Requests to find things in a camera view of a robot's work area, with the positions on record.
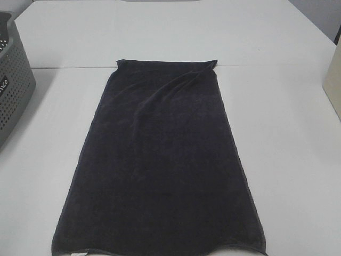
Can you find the dark grey towel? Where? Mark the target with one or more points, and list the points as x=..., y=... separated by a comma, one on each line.
x=159, y=172

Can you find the grey perforated plastic basket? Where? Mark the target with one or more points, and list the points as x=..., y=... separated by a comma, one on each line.
x=17, y=79

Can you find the beige box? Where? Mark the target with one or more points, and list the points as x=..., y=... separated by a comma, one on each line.
x=331, y=84

